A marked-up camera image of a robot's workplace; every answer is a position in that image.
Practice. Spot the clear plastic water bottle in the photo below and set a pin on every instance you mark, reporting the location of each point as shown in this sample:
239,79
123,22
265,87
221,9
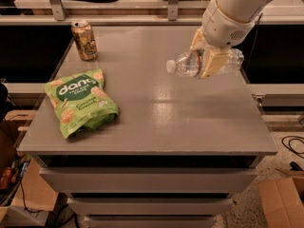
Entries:
190,64

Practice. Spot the cardboard box left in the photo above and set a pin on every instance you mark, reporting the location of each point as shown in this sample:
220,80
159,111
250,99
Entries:
33,193

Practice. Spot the green dang chips bag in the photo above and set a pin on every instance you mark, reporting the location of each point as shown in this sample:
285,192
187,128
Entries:
79,102

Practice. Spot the cardboard box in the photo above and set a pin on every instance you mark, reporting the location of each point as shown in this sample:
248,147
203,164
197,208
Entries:
282,200
33,193

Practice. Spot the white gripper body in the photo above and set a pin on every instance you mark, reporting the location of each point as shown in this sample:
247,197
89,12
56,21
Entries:
223,28

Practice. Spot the gold drink can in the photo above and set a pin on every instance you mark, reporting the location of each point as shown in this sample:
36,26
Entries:
84,39

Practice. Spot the grey drawer cabinet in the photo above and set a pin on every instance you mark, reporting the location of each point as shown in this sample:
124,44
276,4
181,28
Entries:
176,154

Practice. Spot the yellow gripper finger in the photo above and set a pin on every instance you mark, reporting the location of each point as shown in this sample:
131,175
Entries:
213,59
199,42

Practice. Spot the metal shelf rail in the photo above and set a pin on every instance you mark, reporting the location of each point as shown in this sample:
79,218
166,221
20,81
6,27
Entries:
283,10

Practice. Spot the cardboard box right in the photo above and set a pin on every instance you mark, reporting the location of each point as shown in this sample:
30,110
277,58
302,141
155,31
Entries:
282,200

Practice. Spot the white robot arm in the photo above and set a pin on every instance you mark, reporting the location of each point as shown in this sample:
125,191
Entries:
224,24

